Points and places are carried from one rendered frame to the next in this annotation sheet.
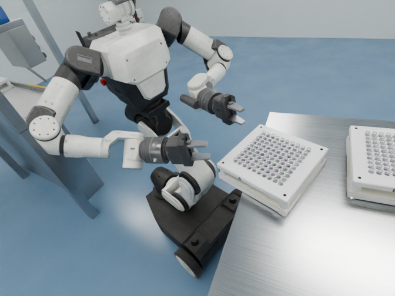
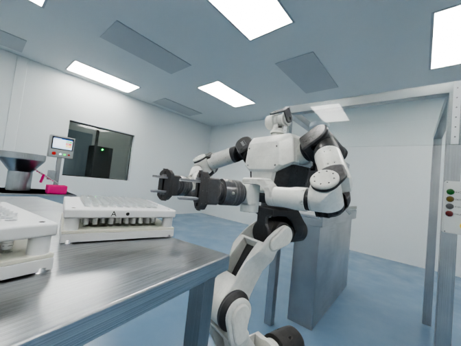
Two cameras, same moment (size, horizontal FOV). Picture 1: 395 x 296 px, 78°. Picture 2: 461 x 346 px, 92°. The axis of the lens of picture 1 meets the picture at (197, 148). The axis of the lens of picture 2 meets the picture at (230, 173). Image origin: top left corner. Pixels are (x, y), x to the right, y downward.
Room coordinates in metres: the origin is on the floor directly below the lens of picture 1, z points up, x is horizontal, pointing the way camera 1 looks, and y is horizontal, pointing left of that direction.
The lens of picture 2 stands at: (0.82, -0.85, 1.05)
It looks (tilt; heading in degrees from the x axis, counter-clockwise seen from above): 3 degrees up; 89
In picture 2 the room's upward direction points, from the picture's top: 6 degrees clockwise
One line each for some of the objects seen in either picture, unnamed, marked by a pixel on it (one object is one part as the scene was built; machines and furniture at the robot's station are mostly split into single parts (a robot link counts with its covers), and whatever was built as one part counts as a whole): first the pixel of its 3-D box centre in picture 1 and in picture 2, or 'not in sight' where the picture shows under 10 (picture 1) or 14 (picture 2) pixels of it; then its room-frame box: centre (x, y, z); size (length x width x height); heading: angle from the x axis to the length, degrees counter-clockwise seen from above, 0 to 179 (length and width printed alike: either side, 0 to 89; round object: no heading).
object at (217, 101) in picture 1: (220, 104); (215, 191); (0.79, -0.12, 1.02); 0.12 x 0.10 x 0.13; 29
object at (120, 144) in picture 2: not in sight; (100, 153); (-2.12, 4.21, 1.43); 1.38 x 0.01 x 1.16; 48
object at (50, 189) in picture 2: not in sight; (56, 189); (-0.90, 1.44, 0.80); 0.16 x 0.12 x 0.09; 48
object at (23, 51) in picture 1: (18, 46); not in sight; (1.58, 0.85, 1.22); 0.22 x 0.11 x 0.20; 50
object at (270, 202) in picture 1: (270, 168); (115, 223); (0.52, -0.22, 0.90); 0.24 x 0.24 x 0.02; 36
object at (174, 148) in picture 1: (171, 150); (172, 185); (0.59, 0.08, 1.02); 0.12 x 0.10 x 0.13; 68
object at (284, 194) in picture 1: (271, 158); (117, 206); (0.52, -0.22, 0.95); 0.25 x 0.24 x 0.02; 126
